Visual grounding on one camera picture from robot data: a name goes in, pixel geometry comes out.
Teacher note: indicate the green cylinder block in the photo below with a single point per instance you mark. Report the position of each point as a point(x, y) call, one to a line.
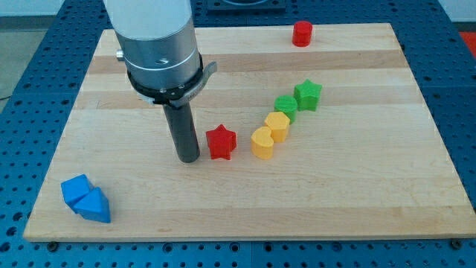
point(288, 105)

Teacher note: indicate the yellow heart block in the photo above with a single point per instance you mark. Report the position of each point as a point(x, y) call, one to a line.
point(262, 144)

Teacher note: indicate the blue cube block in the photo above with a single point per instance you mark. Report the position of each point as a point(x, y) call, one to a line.
point(73, 190)

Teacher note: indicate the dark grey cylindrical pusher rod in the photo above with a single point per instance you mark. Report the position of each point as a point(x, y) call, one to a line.
point(183, 132)

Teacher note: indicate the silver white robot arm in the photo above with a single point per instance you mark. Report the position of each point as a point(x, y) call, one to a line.
point(159, 48)

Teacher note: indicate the wooden board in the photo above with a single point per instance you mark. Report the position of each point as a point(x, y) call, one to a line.
point(367, 164)

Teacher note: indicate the green star block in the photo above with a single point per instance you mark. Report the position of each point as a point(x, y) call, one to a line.
point(307, 95)

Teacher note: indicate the red cylinder block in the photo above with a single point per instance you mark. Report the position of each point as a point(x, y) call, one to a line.
point(302, 33)

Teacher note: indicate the yellow pentagon block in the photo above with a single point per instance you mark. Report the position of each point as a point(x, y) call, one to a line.
point(279, 124)

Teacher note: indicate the red star block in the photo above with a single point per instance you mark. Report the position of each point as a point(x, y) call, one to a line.
point(221, 142)

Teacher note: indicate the blue triangle block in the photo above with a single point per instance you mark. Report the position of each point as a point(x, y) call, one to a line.
point(94, 206)

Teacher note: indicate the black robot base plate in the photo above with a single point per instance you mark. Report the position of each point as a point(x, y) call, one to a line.
point(245, 5)

